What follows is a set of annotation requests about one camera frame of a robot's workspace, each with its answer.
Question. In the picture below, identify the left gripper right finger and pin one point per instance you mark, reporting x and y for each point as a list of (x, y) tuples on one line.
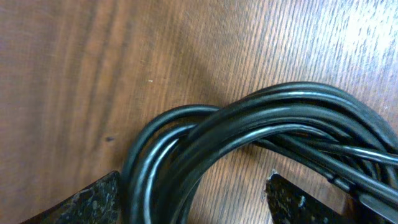
[(289, 204)]

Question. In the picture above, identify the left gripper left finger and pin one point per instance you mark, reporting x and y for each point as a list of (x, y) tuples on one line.
[(97, 203)]

